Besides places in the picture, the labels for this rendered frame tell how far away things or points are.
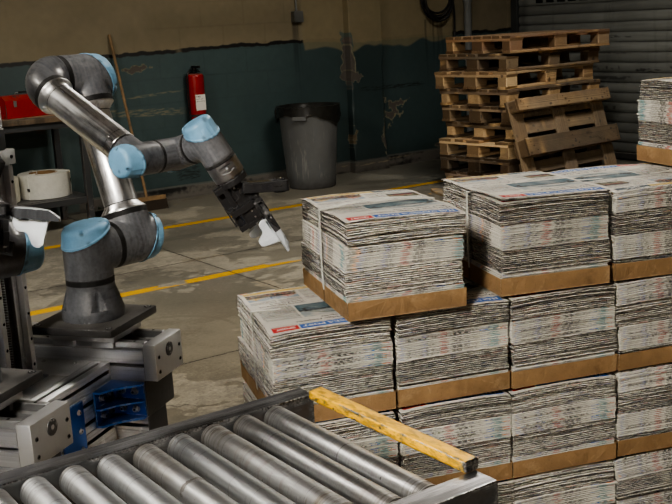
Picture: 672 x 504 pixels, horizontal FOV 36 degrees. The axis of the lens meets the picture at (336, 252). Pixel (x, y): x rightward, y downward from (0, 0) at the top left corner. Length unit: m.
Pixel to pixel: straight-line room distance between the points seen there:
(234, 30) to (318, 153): 1.37
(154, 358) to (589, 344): 1.05
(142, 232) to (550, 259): 0.99
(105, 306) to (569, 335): 1.12
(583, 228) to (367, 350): 0.60
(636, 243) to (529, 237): 0.29
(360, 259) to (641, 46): 8.32
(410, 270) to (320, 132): 7.08
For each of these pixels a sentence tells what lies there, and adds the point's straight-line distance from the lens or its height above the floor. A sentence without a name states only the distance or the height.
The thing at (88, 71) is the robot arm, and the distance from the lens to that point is 2.64.
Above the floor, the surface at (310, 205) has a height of 1.05.
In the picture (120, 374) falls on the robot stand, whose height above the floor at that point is 0.70.
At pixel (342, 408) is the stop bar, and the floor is 0.81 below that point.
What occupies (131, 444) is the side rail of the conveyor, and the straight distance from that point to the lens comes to 1.83.
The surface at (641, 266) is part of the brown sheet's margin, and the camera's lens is 2.62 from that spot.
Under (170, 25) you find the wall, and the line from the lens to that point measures 9.37.
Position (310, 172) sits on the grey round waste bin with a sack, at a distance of 9.41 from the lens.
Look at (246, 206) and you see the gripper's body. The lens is 2.36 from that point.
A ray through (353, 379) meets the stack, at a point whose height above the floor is 0.69.
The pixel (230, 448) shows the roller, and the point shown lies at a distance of 1.79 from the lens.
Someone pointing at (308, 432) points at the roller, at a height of 0.79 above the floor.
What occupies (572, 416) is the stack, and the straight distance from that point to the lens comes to 2.63.
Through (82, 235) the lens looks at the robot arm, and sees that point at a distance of 2.49.
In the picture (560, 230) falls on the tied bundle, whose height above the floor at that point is 0.98.
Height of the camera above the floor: 1.49
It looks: 13 degrees down
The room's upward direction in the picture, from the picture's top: 3 degrees counter-clockwise
